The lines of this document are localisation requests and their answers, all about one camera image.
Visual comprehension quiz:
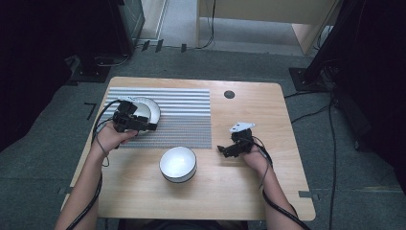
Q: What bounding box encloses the left hand-held gripper black cable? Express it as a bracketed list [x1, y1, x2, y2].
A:
[65, 99, 124, 230]

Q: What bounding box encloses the right hand-held gripper black cable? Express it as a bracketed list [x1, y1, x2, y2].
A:
[245, 135, 312, 230]

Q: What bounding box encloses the light wooden cabinet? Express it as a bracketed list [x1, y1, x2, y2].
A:
[195, 0, 340, 56]

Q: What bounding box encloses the white plate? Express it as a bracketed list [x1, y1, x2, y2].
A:
[126, 96, 162, 126]

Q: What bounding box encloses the dark cabinet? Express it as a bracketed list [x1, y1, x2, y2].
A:
[106, 0, 147, 56]

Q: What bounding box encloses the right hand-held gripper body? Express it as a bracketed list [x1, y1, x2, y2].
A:
[229, 121, 257, 153]

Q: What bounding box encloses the white bowl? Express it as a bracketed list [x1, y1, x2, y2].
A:
[158, 146, 198, 184]

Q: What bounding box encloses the hand-held gripper black cable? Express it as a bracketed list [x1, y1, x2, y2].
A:
[245, 135, 312, 230]
[65, 99, 124, 230]

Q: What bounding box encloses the black stand base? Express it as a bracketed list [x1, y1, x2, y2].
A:
[288, 66, 334, 94]
[67, 55, 112, 84]

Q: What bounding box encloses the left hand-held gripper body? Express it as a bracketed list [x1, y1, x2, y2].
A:
[111, 96, 151, 133]

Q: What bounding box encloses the brown white striped woven placemat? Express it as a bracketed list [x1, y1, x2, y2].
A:
[103, 86, 213, 150]

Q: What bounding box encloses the black floor cable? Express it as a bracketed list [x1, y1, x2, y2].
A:
[290, 103, 333, 125]

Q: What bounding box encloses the person's left hand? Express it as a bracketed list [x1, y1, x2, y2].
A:
[95, 122, 139, 155]

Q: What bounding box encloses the person's right hand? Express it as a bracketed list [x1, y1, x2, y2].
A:
[239, 144, 273, 174]

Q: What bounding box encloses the black hanging cable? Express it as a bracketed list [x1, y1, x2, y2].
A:
[194, 0, 216, 51]

